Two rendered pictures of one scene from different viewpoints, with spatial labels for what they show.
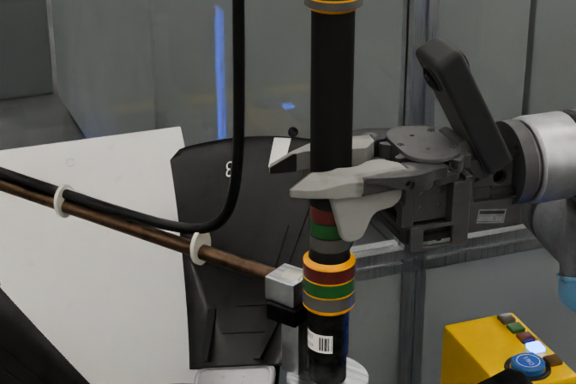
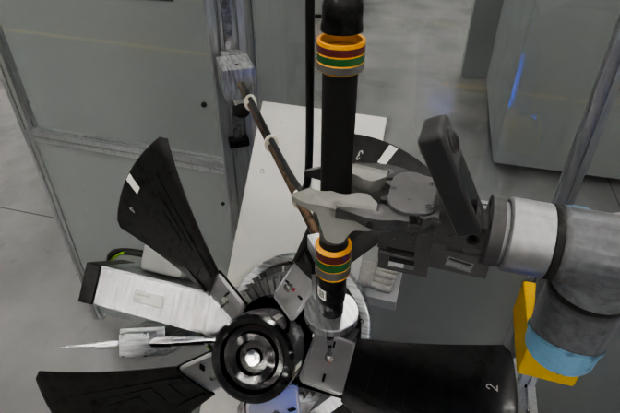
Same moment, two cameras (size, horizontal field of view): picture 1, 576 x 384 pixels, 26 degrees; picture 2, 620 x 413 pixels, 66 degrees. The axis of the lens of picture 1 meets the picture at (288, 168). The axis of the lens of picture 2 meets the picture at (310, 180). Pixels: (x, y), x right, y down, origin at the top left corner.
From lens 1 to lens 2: 0.62 m
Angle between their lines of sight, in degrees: 34
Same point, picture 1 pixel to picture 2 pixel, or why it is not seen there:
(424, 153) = (400, 203)
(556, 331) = not seen: outside the picture
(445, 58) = (426, 135)
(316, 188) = (304, 200)
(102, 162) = not seen: hidden behind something
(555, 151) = (521, 240)
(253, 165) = (370, 158)
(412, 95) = (582, 135)
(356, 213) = (336, 226)
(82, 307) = not seen: hidden behind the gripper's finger
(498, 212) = (466, 264)
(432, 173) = (391, 222)
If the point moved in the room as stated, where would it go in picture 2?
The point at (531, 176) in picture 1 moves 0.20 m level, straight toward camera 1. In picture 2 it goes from (493, 252) to (340, 375)
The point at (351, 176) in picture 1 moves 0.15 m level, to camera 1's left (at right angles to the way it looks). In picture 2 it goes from (330, 201) to (224, 154)
